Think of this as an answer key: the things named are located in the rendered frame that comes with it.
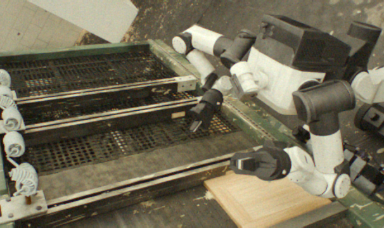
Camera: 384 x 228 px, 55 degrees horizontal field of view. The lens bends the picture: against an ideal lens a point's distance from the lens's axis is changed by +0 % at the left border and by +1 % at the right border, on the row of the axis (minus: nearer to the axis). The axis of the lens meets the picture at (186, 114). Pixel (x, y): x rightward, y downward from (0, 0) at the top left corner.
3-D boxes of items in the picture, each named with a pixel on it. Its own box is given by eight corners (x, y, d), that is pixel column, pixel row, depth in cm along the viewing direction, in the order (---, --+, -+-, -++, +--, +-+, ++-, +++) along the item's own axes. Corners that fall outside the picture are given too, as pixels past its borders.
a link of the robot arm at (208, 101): (198, 128, 163) (210, 109, 168) (214, 131, 156) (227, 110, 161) (184, 109, 156) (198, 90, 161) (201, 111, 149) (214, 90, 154)
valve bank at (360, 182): (412, 180, 154) (391, 169, 139) (390, 207, 157) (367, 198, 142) (322, 122, 192) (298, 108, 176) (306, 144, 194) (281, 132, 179)
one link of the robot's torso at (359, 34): (362, 21, 147) (332, 17, 138) (391, 30, 137) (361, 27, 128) (335, 85, 159) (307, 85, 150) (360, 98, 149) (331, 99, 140)
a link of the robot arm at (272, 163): (275, 187, 85) (294, 184, 95) (276, 145, 86) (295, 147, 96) (229, 182, 93) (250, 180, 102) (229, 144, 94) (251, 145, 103)
